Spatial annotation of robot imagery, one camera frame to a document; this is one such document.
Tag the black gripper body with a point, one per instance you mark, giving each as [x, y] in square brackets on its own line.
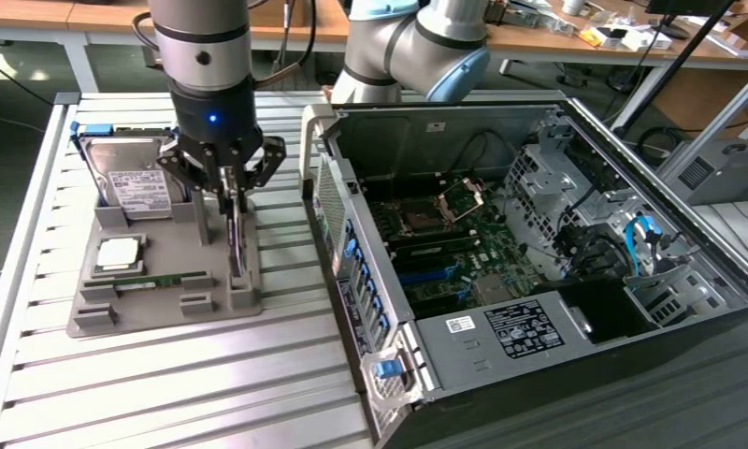
[215, 117]

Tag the black graphics card metal bracket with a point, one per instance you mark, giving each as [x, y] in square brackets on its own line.
[240, 248]

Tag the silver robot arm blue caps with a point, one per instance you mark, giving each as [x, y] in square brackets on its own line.
[199, 37]

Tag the hard disk in blue caddy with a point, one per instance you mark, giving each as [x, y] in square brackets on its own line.
[124, 168]

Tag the open grey PC case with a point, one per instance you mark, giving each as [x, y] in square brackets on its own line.
[334, 187]

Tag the grey parts rack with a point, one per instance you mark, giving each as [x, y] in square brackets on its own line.
[168, 255]

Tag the silver CPU chip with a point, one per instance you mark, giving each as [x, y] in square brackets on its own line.
[118, 255]

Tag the green RAM stick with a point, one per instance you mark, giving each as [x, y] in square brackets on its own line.
[156, 280]

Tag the CPU socket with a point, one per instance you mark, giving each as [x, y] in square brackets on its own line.
[420, 217]

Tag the metal socket cover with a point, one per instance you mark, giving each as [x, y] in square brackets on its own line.
[464, 198]

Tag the black RAM stick in slot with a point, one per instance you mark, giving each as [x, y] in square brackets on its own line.
[436, 248]

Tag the wooden desk white legs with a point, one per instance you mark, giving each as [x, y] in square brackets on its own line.
[37, 18]

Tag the green motherboard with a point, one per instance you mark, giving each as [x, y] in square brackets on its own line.
[505, 252]

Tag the metal drive cage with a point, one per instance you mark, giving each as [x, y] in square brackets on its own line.
[539, 180]

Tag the grey chipset heatsink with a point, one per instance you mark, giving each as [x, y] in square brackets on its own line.
[495, 289]

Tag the blue case latch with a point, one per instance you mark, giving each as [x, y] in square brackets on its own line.
[387, 369]

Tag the grey power supply unit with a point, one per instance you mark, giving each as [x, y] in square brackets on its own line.
[474, 337]

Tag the grey metal device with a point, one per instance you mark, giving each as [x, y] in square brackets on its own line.
[533, 14]

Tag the white cup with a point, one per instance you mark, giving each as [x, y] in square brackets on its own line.
[575, 5]

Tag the white small box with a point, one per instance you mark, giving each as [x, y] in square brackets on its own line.
[649, 42]

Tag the black tripod pole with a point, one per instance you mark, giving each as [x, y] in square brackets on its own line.
[674, 65]

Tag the black monitor with stand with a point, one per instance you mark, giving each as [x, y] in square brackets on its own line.
[674, 30]

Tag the metal disk bay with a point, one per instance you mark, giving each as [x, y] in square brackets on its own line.
[679, 299]

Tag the aluminium profile frame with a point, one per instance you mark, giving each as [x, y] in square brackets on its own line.
[733, 110]

